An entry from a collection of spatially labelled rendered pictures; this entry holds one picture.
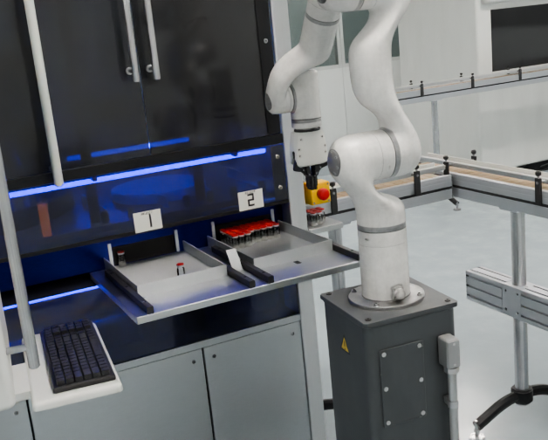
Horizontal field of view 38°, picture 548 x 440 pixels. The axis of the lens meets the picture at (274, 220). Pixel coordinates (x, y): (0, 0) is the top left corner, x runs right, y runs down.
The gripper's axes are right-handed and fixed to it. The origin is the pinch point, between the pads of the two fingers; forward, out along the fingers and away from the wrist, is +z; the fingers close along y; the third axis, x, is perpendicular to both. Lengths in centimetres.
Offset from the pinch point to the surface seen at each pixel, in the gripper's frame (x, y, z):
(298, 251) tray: -2.0, 5.2, 20.0
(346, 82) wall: -489, -312, 23
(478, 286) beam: -31, -85, 60
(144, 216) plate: -28, 42, 7
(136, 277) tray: -20, 49, 22
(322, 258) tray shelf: 2.4, 0.0, 22.3
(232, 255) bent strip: -6.7, 24.0, 18.0
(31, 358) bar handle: 27, 87, 20
